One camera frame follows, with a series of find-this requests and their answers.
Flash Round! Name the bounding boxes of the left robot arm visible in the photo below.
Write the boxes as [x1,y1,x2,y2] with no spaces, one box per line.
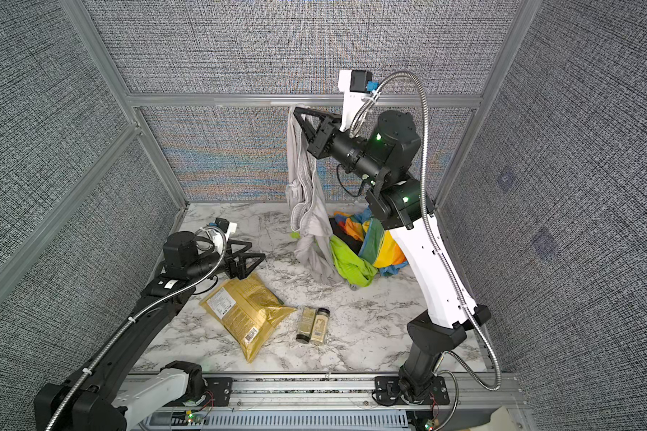
[34,226,266,430]

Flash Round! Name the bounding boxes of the metal conduit cable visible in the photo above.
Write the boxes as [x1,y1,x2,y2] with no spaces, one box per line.
[349,71,502,393]
[42,224,228,431]

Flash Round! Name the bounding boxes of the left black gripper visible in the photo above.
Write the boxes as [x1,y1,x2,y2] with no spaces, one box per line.
[186,239,264,283]

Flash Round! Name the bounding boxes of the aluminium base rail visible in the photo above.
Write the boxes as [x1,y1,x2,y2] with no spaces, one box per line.
[145,372,537,430]

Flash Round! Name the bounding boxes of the spice jar light contents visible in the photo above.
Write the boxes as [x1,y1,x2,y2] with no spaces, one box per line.
[310,308,330,345]

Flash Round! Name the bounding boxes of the gold snack bag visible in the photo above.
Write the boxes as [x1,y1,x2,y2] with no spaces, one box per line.
[200,273,297,364]

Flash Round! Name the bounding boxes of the left metal conduit cable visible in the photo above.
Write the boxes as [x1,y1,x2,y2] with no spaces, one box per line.
[42,224,228,431]

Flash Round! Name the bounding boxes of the grey cloth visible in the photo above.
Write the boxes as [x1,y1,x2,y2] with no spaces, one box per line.
[284,104,343,287]

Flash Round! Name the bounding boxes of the rainbow striped cloth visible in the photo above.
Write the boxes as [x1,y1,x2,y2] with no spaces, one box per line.
[332,208,409,277]

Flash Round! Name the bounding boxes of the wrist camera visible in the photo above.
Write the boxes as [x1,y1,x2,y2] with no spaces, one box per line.
[214,217,237,238]
[338,69,373,131]

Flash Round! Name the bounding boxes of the right metal conduit cable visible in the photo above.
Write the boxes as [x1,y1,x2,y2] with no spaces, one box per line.
[349,71,502,393]

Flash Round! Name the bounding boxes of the white vented cable duct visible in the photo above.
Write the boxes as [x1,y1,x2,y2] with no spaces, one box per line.
[139,411,411,430]

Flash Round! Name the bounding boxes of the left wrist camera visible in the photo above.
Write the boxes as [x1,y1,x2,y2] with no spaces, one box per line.
[214,217,237,238]

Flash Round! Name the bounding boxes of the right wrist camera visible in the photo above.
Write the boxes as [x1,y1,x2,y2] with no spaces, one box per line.
[338,69,373,131]

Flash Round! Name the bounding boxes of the lime green cloth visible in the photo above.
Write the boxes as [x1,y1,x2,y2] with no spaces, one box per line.
[290,232,378,289]

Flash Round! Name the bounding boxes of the black cloth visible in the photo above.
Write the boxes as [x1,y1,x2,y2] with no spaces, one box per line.
[329,217,363,254]

